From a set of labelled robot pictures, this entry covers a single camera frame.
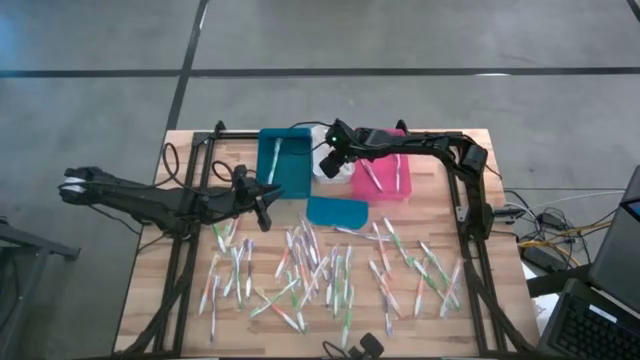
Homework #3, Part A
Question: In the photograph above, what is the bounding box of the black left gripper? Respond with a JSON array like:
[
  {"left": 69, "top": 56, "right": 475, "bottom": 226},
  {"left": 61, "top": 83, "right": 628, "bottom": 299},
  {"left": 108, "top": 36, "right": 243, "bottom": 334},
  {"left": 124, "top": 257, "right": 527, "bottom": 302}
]
[{"left": 214, "top": 180, "right": 282, "bottom": 214}]

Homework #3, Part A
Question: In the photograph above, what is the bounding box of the white plastic bin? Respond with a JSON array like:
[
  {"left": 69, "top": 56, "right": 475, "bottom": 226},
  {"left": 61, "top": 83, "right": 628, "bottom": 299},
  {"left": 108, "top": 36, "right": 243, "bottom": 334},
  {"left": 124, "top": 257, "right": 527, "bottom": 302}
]
[{"left": 309, "top": 124, "right": 357, "bottom": 185}]

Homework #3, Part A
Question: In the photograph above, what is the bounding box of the teal plastic bin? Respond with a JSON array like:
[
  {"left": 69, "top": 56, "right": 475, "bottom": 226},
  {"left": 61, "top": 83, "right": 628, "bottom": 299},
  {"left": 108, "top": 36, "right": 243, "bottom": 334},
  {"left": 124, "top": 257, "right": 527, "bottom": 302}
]
[{"left": 255, "top": 127, "right": 314, "bottom": 200}]

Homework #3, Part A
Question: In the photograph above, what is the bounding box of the pink plastic bin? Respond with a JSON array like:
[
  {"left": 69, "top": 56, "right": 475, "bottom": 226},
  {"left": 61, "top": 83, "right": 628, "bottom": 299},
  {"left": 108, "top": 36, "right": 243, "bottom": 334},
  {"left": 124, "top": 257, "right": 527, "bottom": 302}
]
[{"left": 349, "top": 128, "right": 414, "bottom": 203}]

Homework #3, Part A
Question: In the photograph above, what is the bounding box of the teal plastic lid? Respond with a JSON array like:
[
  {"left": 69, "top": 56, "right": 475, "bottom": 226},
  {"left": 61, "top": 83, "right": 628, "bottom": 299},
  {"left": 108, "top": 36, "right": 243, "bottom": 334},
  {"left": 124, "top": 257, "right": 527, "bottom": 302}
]
[{"left": 305, "top": 195, "right": 370, "bottom": 231}]

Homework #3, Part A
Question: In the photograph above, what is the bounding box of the black power adapter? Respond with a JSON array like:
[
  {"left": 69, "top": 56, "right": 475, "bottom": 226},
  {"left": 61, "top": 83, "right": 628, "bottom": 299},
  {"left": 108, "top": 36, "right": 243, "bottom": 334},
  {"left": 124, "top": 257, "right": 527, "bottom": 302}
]
[{"left": 539, "top": 212, "right": 564, "bottom": 231}]

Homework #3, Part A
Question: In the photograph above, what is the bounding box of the black power strip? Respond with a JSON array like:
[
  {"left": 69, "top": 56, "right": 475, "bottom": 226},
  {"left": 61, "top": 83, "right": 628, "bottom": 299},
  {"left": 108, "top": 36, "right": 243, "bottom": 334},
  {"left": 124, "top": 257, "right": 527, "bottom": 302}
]
[{"left": 521, "top": 245, "right": 569, "bottom": 274}]

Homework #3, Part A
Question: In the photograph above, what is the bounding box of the black metal stand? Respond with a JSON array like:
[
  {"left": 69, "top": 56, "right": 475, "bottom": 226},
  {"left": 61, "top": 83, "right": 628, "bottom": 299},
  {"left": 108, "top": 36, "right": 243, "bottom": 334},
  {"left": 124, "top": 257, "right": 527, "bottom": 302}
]
[{"left": 0, "top": 218, "right": 81, "bottom": 360}]

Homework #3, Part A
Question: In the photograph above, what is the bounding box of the grey laptop screen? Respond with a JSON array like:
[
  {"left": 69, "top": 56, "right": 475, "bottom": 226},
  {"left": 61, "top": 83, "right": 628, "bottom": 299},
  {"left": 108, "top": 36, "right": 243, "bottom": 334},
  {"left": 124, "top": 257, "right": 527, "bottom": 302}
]
[{"left": 587, "top": 164, "right": 640, "bottom": 315}]

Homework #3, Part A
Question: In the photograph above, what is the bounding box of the black open laptop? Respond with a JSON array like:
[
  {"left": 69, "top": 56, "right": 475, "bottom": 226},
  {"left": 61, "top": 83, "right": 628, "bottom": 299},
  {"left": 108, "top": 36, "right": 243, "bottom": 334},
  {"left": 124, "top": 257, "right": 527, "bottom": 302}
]
[{"left": 537, "top": 278, "right": 640, "bottom": 360}]

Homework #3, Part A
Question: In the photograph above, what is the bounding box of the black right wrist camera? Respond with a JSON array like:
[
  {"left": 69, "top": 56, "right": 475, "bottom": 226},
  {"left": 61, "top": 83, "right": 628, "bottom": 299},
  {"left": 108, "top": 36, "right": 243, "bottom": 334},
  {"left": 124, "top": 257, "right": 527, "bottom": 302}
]
[{"left": 318, "top": 151, "right": 344, "bottom": 180}]

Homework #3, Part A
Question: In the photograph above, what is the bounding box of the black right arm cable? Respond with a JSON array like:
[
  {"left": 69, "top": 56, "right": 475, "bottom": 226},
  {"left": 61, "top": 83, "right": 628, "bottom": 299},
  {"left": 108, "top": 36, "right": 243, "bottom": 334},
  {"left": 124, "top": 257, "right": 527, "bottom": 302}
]
[{"left": 287, "top": 119, "right": 334, "bottom": 157}]

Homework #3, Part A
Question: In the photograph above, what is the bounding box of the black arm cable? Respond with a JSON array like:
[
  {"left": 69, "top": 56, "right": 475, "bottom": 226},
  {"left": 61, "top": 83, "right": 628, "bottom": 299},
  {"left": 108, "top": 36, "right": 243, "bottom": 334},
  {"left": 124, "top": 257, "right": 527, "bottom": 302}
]
[
  {"left": 160, "top": 142, "right": 251, "bottom": 191},
  {"left": 287, "top": 119, "right": 334, "bottom": 157}
]

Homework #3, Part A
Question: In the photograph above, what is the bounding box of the black metal rig frame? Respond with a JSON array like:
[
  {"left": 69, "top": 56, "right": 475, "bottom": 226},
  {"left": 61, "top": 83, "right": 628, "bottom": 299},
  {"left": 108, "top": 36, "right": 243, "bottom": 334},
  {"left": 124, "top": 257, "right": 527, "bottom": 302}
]
[{"left": 113, "top": 119, "right": 544, "bottom": 360}]

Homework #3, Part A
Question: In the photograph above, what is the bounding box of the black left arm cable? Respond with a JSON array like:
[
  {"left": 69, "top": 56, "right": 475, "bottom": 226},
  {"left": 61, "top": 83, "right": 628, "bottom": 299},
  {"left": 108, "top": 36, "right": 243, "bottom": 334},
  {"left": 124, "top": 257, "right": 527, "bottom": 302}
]
[{"left": 160, "top": 142, "right": 251, "bottom": 191}]

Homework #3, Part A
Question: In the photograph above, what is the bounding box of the yellow cable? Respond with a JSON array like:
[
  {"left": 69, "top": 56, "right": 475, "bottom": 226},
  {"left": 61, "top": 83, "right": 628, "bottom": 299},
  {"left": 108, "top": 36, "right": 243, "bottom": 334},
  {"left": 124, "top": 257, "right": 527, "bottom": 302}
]
[{"left": 517, "top": 219, "right": 616, "bottom": 251}]

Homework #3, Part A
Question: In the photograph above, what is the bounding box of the white cable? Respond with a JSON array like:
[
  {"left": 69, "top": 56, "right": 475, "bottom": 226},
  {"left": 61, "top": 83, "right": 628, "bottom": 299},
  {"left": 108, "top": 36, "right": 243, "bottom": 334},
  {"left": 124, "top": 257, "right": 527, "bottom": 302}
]
[{"left": 529, "top": 189, "right": 626, "bottom": 211}]

